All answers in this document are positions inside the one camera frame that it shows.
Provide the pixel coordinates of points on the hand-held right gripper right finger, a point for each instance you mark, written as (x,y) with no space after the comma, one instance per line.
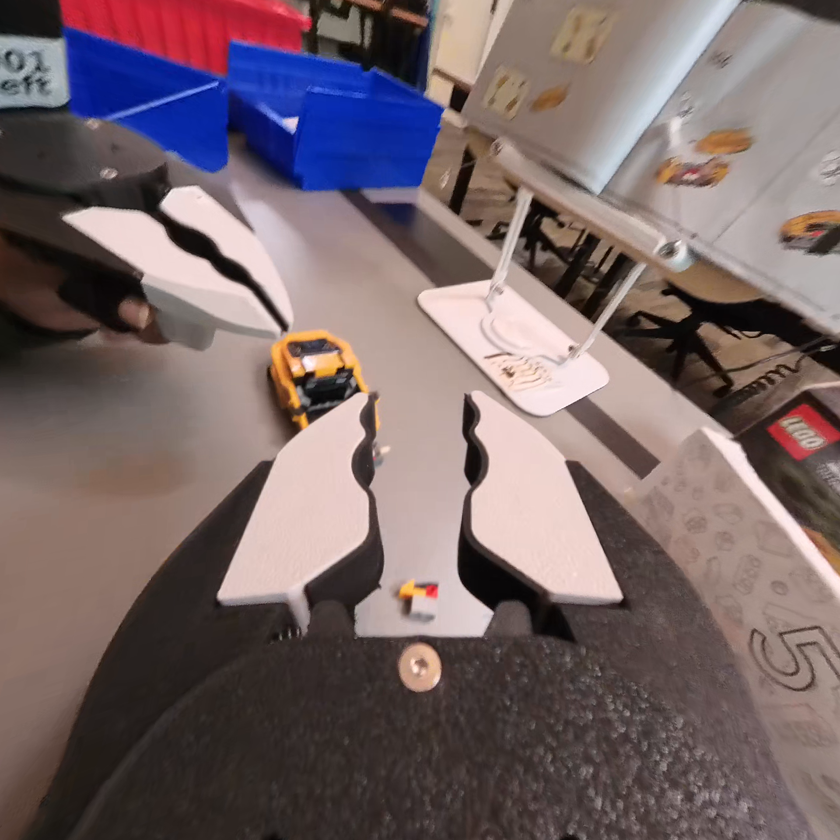
(538,525)

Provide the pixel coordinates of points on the red plastic bin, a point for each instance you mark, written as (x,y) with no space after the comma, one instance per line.
(197,26)

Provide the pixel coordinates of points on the black office chair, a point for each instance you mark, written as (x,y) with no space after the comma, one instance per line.
(689,328)

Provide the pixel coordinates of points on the person's left forearm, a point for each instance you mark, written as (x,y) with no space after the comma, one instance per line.
(19,342)

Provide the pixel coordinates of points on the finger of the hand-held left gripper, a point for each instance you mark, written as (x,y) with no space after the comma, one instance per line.
(164,262)
(236,243)

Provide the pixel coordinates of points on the instruction booklet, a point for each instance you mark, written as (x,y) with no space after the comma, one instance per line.
(590,98)

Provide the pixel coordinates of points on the white printed paper bag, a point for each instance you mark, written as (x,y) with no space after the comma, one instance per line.
(741,558)

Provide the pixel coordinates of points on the clear sticker sheet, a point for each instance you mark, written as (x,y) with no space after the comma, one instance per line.
(525,377)

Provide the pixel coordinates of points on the blue plastic bin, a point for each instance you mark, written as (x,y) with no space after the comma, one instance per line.
(164,131)
(367,138)

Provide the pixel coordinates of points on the yellow toy brick car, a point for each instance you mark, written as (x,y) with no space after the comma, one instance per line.
(308,374)

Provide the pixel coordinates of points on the black toy car box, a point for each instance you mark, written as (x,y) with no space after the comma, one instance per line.
(820,472)

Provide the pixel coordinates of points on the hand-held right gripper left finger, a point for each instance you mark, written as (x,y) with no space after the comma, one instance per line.
(302,518)

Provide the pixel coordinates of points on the person's left hand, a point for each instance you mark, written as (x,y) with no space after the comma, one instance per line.
(26,295)

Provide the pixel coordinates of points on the white book stand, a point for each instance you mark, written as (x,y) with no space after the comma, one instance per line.
(459,315)

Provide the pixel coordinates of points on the yellow red grey toy piece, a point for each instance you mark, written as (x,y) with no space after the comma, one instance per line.
(420,604)

